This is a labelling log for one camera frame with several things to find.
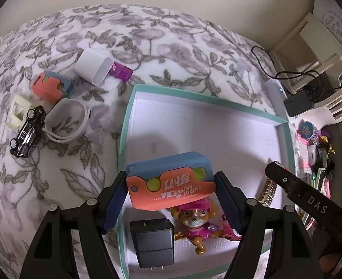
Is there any black power adapter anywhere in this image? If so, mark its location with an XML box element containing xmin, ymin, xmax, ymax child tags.
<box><xmin>130</xmin><ymin>219</ymin><xmax>175</xmax><ymax>268</ymax></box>

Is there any Skye puppy toy figure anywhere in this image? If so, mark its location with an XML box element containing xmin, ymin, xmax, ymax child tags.
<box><xmin>170</xmin><ymin>197</ymin><xmax>223</xmax><ymax>256</ymax></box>

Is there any black toy car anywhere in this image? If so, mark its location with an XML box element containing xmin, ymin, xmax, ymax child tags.
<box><xmin>10</xmin><ymin>105</ymin><xmax>46</xmax><ymax>158</ymax></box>

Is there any large orange blue carrot knife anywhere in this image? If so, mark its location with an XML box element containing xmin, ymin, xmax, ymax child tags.
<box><xmin>126</xmin><ymin>151</ymin><xmax>216</xmax><ymax>211</ymax></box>

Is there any cream plastic hair claw clip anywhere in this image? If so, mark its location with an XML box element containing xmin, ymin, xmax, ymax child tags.
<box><xmin>6</xmin><ymin>94</ymin><xmax>33</xmax><ymax>131</ymax></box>

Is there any small orange blue carrot knife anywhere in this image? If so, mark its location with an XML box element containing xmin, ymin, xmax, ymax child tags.
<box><xmin>32</xmin><ymin>71</ymin><xmax>74</xmax><ymax>104</ymax></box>

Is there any white charger cube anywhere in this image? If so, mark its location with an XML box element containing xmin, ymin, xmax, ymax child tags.
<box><xmin>73</xmin><ymin>49</ymin><xmax>114</xmax><ymax>86</ymax></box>

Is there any purple lighter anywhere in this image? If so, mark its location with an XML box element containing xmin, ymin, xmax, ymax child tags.
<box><xmin>109</xmin><ymin>62</ymin><xmax>133</xmax><ymax>83</ymax></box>

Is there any silver black hair comb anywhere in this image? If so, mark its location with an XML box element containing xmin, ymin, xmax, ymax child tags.
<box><xmin>258</xmin><ymin>178</ymin><xmax>277</xmax><ymax>207</ymax></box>

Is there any teal white cardboard box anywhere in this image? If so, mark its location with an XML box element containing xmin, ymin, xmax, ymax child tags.
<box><xmin>117</xmin><ymin>85</ymin><xmax>295</xmax><ymax>278</ymax></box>

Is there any blue round cartoon toy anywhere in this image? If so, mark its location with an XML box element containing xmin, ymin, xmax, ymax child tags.
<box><xmin>298</xmin><ymin>122</ymin><xmax>319</xmax><ymax>142</ymax></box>

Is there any black router box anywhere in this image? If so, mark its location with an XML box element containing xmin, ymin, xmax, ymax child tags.
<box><xmin>284</xmin><ymin>90</ymin><xmax>314</xmax><ymax>117</ymax></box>

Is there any white power strip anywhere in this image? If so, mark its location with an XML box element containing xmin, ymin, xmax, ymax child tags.
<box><xmin>264</xmin><ymin>79</ymin><xmax>288</xmax><ymax>120</ymax></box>

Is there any floral fleece blanket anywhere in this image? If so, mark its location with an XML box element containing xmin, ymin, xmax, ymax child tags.
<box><xmin>0</xmin><ymin>3</ymin><xmax>280</xmax><ymax>279</ymax></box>

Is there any white plastic shelf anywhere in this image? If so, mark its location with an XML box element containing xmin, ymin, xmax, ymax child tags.
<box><xmin>269</xmin><ymin>10</ymin><xmax>342</xmax><ymax>87</ymax></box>

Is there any black cable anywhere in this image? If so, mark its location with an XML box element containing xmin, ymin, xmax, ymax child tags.
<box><xmin>250</xmin><ymin>45</ymin><xmax>326</xmax><ymax>96</ymax></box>

